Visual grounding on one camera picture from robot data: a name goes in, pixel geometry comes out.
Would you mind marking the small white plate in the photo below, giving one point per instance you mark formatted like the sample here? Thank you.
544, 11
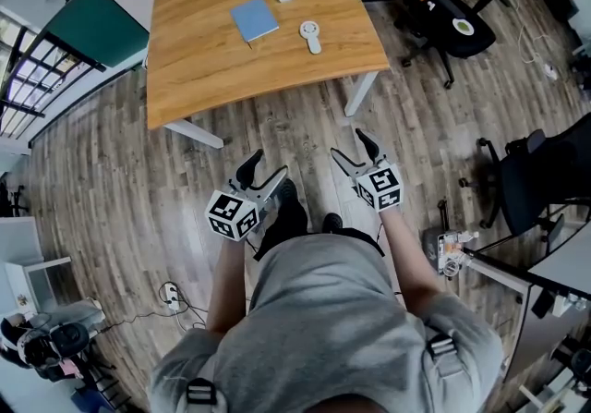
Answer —
463, 26

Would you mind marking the person's grey shirt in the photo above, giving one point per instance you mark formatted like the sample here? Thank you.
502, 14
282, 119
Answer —
323, 332

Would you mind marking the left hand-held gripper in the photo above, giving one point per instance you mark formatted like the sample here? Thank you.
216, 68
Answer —
233, 215

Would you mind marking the person's left black shoe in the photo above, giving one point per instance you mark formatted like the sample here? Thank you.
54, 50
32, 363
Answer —
287, 191

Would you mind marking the white cabinet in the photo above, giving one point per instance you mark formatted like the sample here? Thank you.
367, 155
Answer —
27, 263

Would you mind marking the green partition panel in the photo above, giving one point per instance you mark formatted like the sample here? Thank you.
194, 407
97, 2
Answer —
97, 27

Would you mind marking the white handheld fan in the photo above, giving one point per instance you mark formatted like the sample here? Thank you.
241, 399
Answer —
310, 30

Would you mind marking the person's right forearm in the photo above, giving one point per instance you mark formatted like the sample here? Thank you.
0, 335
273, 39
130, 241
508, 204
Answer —
406, 258

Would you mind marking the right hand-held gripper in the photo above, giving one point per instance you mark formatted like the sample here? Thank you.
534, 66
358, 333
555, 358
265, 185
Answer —
381, 187

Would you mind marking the person's black shoe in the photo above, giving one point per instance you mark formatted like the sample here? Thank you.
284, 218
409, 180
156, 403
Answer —
287, 191
332, 222

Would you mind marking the black gear on chair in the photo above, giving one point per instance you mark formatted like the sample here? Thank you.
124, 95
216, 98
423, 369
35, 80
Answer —
67, 339

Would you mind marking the blue notebook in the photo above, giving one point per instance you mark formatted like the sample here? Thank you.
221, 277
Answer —
254, 18

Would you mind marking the white power strip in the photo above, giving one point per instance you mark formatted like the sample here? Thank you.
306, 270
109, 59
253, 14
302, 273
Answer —
172, 298
550, 71

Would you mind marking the grey box with clutter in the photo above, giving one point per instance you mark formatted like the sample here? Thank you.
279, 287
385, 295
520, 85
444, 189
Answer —
454, 254

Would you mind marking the person's right black shoe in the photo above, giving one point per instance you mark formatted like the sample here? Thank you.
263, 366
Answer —
332, 222

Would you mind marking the black metal railing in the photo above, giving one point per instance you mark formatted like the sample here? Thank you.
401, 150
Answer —
78, 56

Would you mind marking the small black stand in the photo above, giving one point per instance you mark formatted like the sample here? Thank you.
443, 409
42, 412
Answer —
443, 215

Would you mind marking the round wooden table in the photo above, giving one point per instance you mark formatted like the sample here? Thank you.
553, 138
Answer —
208, 69

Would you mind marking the grey office desk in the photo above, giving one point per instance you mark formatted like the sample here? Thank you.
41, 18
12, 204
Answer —
563, 263

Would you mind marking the person's left forearm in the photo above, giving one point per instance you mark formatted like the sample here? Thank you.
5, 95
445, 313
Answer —
226, 286

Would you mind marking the black office chair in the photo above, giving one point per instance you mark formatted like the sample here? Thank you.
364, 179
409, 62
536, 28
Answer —
16, 201
431, 25
531, 185

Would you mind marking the person's black trousers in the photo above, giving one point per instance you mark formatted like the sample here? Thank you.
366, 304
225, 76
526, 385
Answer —
286, 226

